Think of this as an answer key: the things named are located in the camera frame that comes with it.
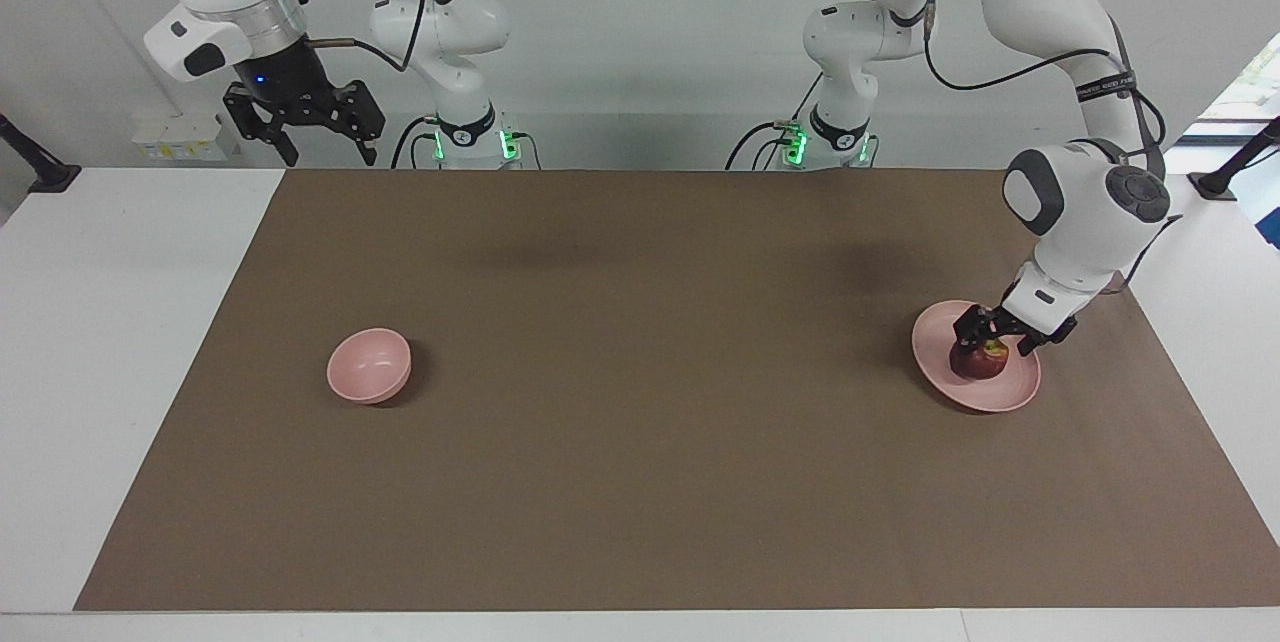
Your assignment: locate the brown table mat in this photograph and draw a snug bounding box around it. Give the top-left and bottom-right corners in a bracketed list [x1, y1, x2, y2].
[75, 169, 1280, 611]

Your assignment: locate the black right base cable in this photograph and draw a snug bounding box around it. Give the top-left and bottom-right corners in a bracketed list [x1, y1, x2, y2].
[390, 115, 441, 170]

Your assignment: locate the black base cable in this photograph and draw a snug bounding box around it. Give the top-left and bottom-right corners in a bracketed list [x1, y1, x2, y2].
[725, 120, 801, 170]
[390, 115, 441, 170]

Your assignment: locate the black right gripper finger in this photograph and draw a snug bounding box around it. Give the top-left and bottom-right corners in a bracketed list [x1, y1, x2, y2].
[222, 87, 301, 168]
[340, 82, 386, 166]

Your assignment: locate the black left base cable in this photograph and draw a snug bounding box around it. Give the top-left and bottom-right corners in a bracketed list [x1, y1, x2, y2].
[725, 120, 801, 170]

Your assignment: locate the black camera stand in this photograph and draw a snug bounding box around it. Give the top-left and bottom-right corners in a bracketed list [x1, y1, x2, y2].
[1188, 117, 1280, 201]
[0, 114, 81, 195]

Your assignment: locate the pink plate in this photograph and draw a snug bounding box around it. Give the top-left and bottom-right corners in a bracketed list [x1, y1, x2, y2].
[912, 300, 1042, 414]

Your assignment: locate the pink bowl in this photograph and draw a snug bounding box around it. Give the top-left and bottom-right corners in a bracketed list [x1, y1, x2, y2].
[327, 327, 412, 405]

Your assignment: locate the red apple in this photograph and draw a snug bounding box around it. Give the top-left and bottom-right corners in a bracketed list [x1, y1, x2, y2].
[950, 340, 1011, 382]

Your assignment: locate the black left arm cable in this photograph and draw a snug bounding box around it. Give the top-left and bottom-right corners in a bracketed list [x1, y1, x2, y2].
[922, 0, 1186, 295]

